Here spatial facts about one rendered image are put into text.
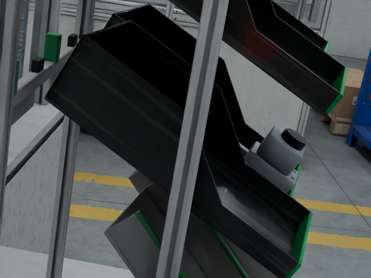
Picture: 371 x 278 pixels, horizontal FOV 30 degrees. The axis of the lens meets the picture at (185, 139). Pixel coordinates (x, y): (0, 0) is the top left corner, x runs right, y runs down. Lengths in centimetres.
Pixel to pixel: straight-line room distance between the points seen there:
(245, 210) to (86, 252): 244
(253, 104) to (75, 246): 186
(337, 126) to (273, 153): 483
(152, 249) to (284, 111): 397
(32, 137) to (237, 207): 123
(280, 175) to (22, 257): 62
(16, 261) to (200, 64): 78
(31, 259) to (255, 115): 342
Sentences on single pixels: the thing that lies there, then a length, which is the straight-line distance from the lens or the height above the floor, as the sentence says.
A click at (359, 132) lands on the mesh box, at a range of 529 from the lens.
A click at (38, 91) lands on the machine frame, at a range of 215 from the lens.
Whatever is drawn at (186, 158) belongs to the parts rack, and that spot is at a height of 129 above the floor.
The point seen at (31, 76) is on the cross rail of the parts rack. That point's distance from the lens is 70.
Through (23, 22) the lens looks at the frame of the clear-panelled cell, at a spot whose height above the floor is 112.
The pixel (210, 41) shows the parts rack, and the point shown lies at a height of 139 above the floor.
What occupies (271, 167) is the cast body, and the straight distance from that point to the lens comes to 80.
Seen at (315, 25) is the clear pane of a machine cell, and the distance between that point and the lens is 453.
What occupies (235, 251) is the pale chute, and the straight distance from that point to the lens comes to 96.
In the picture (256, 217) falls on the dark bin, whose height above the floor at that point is 121.
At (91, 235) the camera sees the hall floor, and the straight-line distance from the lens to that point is 327.
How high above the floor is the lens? 149
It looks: 18 degrees down
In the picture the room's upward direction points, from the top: 10 degrees clockwise
